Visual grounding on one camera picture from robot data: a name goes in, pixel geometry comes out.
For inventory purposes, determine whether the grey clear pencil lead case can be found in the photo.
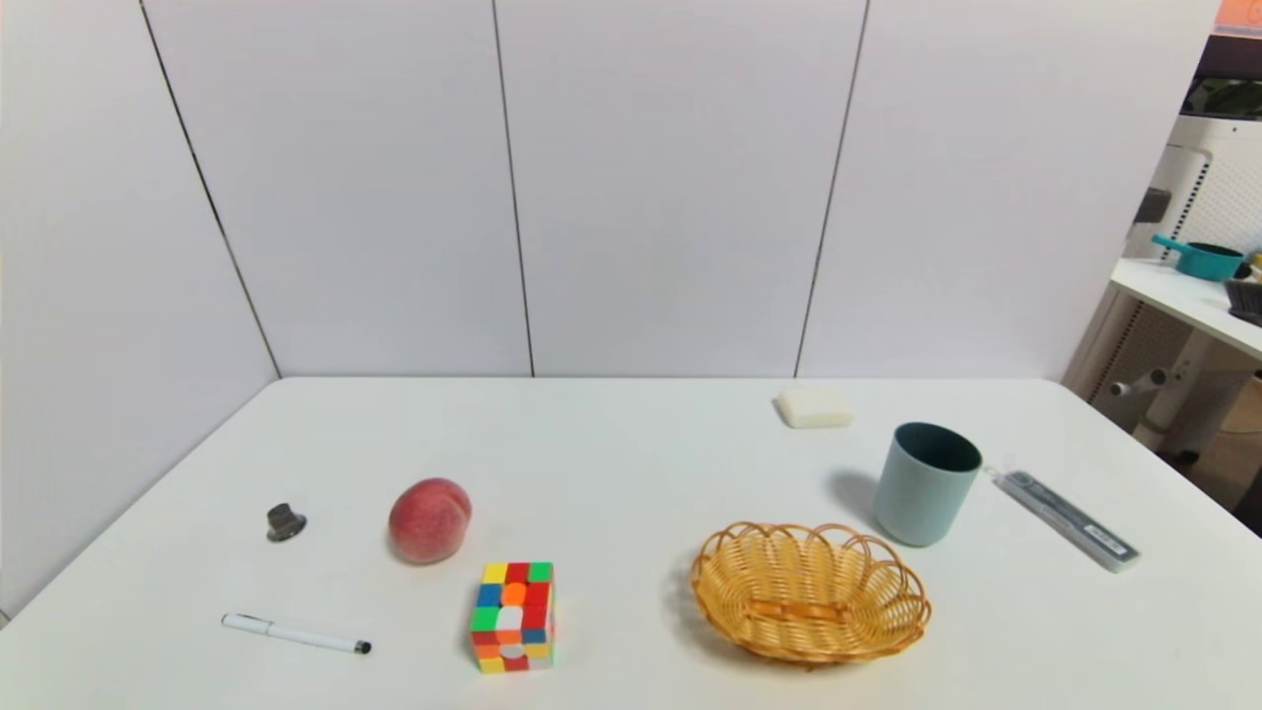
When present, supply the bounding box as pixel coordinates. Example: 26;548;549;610
989;465;1142;574

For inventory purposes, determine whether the multicolour puzzle cube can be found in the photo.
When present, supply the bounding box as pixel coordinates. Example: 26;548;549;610
468;561;556;675

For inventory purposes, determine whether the red peach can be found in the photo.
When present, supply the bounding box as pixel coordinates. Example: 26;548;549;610
387;477;473;566

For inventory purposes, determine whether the pale blue plastic cup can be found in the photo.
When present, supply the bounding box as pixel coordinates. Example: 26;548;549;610
873;422;984;548

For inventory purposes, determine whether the yellow woven wicker basket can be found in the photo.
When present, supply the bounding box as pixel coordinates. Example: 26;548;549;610
690;521;933;666

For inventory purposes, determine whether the white pen with black tip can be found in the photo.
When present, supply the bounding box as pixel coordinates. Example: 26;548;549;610
221;612;374;656

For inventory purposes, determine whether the white side table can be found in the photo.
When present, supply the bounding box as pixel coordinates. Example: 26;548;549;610
1109;257;1262;457

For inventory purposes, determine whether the dark shelf item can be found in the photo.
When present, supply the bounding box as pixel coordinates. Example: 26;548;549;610
1181;35;1262;121

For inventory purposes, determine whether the teal pot with handle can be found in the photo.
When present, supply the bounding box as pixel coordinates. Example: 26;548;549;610
1152;234;1246;282

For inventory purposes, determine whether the white rectangular soap block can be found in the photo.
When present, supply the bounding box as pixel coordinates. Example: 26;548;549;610
775;389;856;430

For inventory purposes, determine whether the white perforated appliance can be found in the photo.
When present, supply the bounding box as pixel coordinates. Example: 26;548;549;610
1063;112;1262;435

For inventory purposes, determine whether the orange panel strip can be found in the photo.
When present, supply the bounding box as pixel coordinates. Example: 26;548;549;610
1214;0;1262;39

